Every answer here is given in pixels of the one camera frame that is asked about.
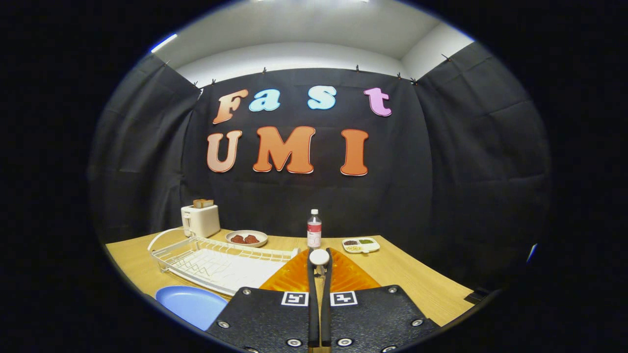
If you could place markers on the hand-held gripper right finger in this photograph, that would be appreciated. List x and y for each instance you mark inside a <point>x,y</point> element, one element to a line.
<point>378,318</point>

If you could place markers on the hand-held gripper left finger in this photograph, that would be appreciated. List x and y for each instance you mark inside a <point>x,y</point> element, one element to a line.
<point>265,318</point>

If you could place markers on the blue plate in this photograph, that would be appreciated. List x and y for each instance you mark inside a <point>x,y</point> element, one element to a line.
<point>191,304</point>

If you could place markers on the white divided dish with beans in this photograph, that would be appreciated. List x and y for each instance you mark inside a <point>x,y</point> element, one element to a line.
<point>361,245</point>

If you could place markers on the small beige plate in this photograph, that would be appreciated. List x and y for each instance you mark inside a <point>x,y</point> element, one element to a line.
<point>262,236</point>

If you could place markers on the red meat piece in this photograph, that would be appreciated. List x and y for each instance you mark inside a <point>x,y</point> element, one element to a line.
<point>251,239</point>
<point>238,239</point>

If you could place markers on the clear plastic bottle red label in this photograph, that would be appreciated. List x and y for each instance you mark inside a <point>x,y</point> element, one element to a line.
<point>314,233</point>

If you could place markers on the black box-shaped object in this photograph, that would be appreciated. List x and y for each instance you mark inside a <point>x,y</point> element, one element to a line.
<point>477,296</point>

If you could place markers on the white toaster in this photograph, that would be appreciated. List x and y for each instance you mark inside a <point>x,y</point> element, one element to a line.
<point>202,221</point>

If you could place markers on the toasted bread slice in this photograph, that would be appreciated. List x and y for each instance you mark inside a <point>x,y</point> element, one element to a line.
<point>203,203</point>

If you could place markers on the black backdrop cloth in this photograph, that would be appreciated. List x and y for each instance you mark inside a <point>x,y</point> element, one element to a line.
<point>441,171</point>

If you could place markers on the white flat panel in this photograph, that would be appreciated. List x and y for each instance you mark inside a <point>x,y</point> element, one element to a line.
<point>532,252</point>

